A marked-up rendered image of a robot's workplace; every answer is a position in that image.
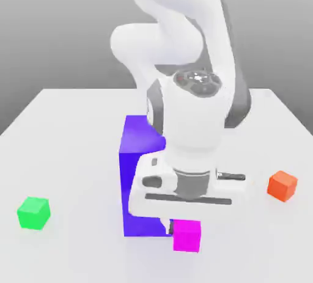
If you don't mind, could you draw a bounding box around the small orange cube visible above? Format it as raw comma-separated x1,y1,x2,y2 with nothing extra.
266,170,299,203

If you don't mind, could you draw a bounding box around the large purple box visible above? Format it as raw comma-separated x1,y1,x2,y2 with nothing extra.
118,114,175,238

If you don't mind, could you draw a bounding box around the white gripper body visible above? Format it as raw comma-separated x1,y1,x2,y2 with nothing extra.
128,182,246,221

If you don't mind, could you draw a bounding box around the small green cube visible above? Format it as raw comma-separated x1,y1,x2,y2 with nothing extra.
16,196,51,231

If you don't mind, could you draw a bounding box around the small magenta cube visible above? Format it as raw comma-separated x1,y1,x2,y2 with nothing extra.
172,219,202,254

